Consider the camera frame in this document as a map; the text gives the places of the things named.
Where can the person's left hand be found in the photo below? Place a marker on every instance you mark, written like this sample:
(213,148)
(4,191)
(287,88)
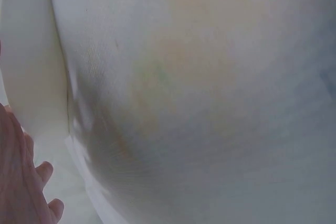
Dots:
(15,171)

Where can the person's left fingers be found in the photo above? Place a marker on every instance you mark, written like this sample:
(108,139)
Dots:
(48,195)

